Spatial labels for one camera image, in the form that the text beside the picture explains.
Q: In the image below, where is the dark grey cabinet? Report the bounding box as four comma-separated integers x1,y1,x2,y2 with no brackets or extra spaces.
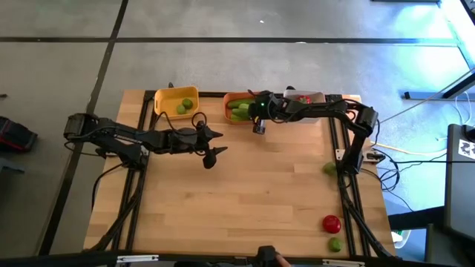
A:
444,123,475,242

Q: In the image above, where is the white plastic basket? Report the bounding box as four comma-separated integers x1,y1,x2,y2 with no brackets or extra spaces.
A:
283,90,327,105

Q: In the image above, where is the dark green cucumber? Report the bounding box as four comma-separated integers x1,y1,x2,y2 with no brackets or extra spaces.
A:
226,98,256,109

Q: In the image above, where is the white green object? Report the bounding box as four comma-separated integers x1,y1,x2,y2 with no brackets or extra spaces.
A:
391,228,412,249

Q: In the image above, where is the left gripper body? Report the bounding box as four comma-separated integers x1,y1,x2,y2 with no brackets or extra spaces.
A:
163,124,211,154

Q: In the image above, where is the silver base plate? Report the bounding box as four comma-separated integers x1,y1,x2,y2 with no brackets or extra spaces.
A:
335,148,386,165

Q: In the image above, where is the black metal table frame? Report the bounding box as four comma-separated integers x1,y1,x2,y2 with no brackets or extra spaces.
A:
87,88,400,260

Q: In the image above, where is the yellow plastic basket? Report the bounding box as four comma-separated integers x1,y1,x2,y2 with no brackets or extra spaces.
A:
153,85,200,121

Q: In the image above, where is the dark grey object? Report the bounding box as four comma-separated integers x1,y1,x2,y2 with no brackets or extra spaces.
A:
0,158,26,175

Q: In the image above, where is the yellow cable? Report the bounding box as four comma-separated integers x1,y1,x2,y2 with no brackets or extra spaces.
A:
374,142,446,157

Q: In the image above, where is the white cable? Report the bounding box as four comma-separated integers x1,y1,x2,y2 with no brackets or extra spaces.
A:
453,90,473,127

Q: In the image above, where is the white printed label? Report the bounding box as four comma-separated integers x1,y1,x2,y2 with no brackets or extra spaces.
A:
457,138,475,161

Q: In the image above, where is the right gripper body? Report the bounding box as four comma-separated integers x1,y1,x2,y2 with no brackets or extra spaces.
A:
254,91,288,123

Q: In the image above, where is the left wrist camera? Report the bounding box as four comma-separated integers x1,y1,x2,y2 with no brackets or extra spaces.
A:
202,154,218,171

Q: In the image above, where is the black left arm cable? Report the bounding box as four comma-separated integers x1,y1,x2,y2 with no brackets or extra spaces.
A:
65,111,209,175

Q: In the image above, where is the black power cable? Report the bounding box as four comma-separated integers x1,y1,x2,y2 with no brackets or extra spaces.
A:
367,148,452,214

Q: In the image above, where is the black stand leg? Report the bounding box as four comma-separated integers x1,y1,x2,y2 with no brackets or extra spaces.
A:
403,68,475,101

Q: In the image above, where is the black red bag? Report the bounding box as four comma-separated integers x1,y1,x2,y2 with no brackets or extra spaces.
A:
0,116,39,154

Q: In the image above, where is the orange plastic basket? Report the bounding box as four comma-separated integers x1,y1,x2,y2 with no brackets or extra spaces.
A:
222,90,258,125

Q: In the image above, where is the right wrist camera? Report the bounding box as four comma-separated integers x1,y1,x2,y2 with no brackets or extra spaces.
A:
252,120,268,136

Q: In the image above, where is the silver metal bracket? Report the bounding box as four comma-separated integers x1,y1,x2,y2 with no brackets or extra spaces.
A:
116,254,160,264
321,259,367,267

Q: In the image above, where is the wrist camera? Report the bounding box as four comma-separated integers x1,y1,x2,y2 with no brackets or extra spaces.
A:
202,154,218,171
252,120,268,136

